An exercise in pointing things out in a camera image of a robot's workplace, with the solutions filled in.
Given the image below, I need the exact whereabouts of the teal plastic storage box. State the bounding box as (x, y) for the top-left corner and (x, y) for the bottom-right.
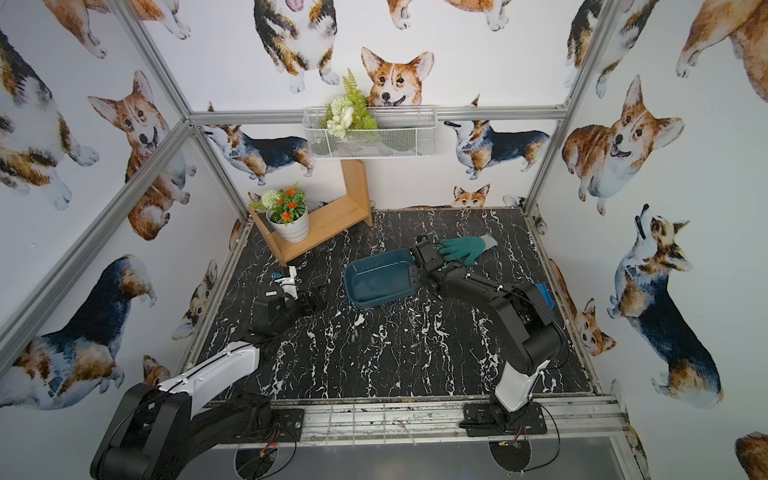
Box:
(344, 248), (420, 309)

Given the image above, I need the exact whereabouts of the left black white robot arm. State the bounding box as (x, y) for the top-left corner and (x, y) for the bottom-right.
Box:
(90, 286), (327, 479)

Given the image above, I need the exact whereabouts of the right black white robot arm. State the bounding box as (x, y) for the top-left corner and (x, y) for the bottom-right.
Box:
(410, 234), (567, 414)

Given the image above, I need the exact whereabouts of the green work glove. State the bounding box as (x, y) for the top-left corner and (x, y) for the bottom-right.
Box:
(438, 233), (498, 266)

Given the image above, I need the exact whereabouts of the wooden shelf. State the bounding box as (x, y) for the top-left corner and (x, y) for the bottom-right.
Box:
(249, 159), (373, 267)

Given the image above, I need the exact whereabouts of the white pot with flowers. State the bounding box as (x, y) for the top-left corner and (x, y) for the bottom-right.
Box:
(249, 185), (310, 244)

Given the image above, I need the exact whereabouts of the blue plastic dustpan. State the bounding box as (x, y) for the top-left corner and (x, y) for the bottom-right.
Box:
(535, 283), (554, 309)

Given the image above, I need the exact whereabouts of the green white artificial plant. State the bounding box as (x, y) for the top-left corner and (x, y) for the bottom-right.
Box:
(319, 70), (378, 140)

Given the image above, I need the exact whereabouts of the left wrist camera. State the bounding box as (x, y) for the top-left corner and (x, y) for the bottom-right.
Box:
(272, 266), (298, 300)

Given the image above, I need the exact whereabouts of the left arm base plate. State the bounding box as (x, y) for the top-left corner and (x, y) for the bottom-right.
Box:
(220, 408), (306, 445)

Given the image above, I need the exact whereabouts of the white wire basket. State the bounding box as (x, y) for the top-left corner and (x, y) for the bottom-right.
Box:
(302, 107), (438, 159)

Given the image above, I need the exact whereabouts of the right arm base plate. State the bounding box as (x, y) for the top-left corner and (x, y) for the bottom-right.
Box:
(459, 402), (548, 437)

